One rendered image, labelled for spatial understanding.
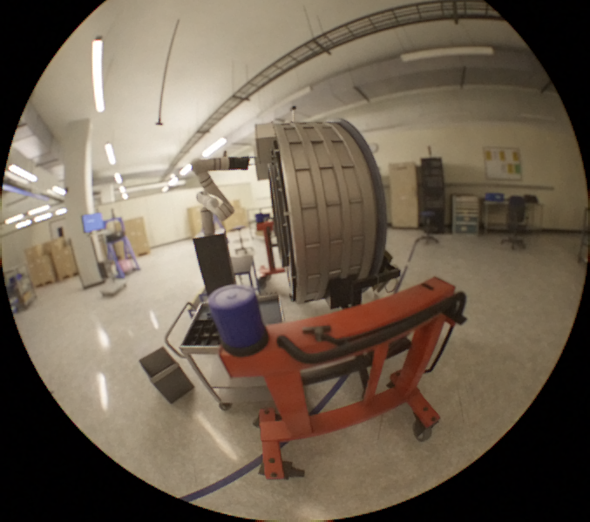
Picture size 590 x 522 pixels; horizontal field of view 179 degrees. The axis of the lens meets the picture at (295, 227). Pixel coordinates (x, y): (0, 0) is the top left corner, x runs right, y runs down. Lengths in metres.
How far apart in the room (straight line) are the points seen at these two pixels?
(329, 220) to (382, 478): 1.45
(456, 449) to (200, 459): 1.44
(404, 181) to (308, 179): 4.93
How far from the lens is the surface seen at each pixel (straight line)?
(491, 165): 6.53
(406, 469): 1.37
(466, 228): 5.42
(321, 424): 1.11
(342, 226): 0.89
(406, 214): 5.74
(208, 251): 1.42
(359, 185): 0.94
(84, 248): 5.52
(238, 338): 0.44
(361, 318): 0.54
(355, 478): 1.32
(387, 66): 4.47
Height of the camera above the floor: 1.31
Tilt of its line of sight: 10 degrees down
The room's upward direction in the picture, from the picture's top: 7 degrees counter-clockwise
